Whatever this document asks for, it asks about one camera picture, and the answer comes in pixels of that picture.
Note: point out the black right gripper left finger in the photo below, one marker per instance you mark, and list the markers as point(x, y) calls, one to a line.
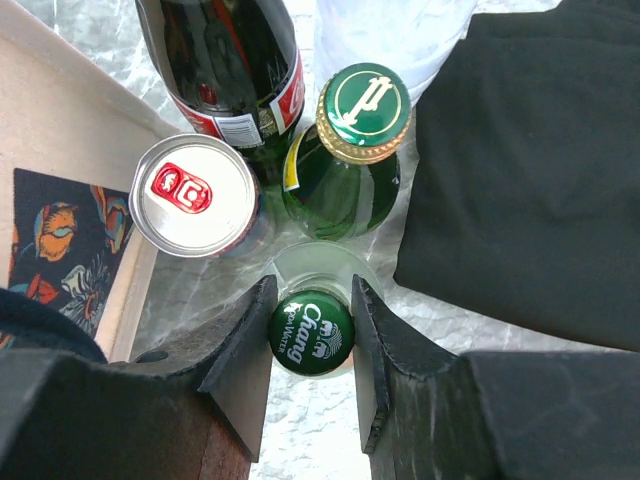
point(192, 408)

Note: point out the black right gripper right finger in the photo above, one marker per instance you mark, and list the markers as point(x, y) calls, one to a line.
point(426, 413)

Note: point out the red-top drink can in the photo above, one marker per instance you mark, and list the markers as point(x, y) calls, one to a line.
point(194, 196)

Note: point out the green glass bottle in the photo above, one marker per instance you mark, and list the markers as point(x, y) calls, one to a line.
point(341, 175)

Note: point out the beige canvas tote bag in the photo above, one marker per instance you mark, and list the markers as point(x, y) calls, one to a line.
point(71, 137)

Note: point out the Coca-Cola glass bottle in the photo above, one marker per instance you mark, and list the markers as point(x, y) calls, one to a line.
point(234, 70)

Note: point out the blue-cap water bottle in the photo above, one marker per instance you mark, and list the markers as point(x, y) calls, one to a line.
point(412, 38)

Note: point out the black folded garment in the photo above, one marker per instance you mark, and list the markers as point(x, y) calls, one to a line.
point(525, 202)

